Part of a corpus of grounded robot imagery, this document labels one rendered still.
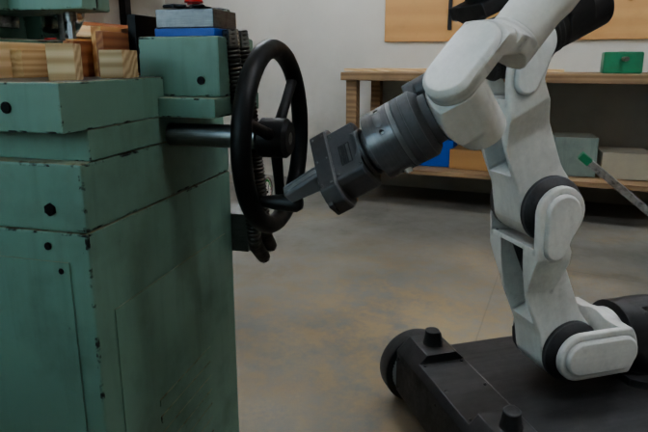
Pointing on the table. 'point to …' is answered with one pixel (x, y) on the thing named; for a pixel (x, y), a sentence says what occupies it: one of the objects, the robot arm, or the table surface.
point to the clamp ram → (139, 25)
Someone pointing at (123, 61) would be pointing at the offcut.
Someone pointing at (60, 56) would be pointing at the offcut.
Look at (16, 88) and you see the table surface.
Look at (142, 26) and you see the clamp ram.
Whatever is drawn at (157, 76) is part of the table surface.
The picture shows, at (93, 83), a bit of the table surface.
